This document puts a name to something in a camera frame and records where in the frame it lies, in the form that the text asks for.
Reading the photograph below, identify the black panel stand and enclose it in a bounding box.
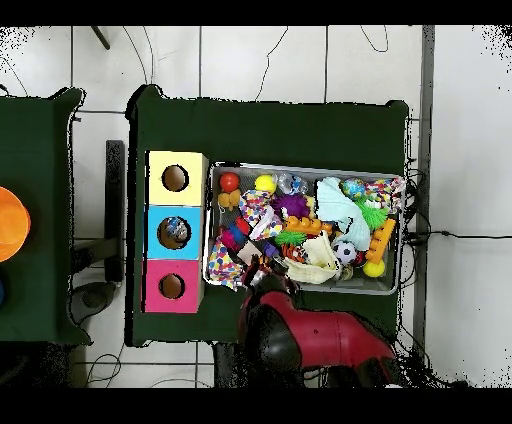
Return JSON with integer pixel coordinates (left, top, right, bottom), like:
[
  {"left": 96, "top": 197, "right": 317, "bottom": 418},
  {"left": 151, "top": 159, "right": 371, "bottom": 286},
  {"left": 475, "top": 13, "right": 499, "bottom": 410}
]
[{"left": 104, "top": 139, "right": 126, "bottom": 283}]

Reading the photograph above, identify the small soccer ball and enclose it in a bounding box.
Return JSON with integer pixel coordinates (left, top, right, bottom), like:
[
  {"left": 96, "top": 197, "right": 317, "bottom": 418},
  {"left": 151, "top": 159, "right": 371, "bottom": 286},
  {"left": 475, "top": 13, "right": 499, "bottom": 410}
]
[{"left": 332, "top": 239, "right": 358, "bottom": 265}]

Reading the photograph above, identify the orange bowl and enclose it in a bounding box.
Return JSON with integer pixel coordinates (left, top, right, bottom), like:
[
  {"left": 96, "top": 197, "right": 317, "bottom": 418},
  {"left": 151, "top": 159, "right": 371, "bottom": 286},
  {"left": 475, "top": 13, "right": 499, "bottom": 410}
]
[{"left": 0, "top": 185, "right": 32, "bottom": 264}]

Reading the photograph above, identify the wire mesh bin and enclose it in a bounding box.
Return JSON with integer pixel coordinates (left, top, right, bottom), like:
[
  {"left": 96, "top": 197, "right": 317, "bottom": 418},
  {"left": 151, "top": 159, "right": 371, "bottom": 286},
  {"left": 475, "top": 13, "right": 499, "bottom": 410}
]
[{"left": 201, "top": 160, "right": 407, "bottom": 297}]

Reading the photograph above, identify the yellow ball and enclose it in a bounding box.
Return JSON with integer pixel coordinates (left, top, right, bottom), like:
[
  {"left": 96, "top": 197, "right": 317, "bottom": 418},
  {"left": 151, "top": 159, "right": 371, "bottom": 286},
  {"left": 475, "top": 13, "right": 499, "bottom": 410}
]
[{"left": 254, "top": 174, "right": 278, "bottom": 195}]

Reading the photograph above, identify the red orange ball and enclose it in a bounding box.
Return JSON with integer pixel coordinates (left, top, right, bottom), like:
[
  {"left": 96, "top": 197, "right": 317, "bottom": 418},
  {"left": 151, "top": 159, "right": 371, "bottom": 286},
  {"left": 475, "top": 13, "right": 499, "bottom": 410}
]
[{"left": 218, "top": 172, "right": 241, "bottom": 194}]

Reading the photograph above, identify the long black floor cable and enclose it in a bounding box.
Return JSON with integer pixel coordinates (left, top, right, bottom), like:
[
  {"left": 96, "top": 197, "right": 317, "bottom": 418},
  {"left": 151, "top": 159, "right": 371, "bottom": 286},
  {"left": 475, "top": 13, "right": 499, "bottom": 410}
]
[{"left": 403, "top": 229, "right": 512, "bottom": 246}]

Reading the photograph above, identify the globe print ball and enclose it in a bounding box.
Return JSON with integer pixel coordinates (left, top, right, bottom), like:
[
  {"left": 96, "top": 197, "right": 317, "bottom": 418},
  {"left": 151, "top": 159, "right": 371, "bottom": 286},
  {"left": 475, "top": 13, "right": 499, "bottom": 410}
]
[{"left": 341, "top": 178, "right": 367, "bottom": 201}]

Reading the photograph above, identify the crushed clear plastic bottle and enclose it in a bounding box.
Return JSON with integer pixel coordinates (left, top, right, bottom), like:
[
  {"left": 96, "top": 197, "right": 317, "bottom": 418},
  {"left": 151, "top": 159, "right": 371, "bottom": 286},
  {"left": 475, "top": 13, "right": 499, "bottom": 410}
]
[
  {"left": 165, "top": 216, "right": 190, "bottom": 242},
  {"left": 277, "top": 172, "right": 310, "bottom": 196}
]

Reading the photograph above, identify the dark green side tablecloth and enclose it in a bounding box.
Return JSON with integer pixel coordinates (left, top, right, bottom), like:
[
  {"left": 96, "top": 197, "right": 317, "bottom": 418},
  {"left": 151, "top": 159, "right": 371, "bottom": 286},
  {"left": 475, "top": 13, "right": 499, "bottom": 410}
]
[{"left": 0, "top": 86, "right": 93, "bottom": 346}]

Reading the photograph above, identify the orange studded building brick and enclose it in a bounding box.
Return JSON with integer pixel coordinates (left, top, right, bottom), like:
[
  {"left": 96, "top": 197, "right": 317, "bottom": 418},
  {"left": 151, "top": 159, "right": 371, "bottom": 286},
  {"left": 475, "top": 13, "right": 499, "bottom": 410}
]
[{"left": 284, "top": 215, "right": 334, "bottom": 236}]

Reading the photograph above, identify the green spiky ball with eyes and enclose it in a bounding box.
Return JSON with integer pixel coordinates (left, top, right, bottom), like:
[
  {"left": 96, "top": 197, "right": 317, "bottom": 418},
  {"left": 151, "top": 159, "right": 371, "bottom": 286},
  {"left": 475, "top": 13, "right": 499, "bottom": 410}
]
[{"left": 354, "top": 197, "right": 390, "bottom": 232}]

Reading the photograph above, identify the cream waffle cloth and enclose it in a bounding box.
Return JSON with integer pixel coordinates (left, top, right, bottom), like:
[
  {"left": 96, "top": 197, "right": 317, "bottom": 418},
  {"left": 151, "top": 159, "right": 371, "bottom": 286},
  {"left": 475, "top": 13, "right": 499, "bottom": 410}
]
[{"left": 284, "top": 230, "right": 342, "bottom": 286}]

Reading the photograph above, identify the purple knobbly toy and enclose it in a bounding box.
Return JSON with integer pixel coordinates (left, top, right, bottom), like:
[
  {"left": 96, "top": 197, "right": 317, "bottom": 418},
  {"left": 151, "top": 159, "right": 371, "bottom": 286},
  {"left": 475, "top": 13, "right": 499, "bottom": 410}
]
[{"left": 271, "top": 193, "right": 312, "bottom": 219}]

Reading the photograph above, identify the mint green cloth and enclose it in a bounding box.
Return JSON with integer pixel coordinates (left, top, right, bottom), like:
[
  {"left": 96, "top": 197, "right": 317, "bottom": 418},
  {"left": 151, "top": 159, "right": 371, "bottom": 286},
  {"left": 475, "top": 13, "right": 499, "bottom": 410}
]
[{"left": 315, "top": 176, "right": 373, "bottom": 252}]

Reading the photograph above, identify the wooden three-hole box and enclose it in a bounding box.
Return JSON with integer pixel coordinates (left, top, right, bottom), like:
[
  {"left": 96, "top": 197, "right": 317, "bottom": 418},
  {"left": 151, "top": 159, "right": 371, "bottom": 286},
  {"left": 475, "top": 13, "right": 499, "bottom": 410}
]
[{"left": 141, "top": 150, "right": 210, "bottom": 314}]

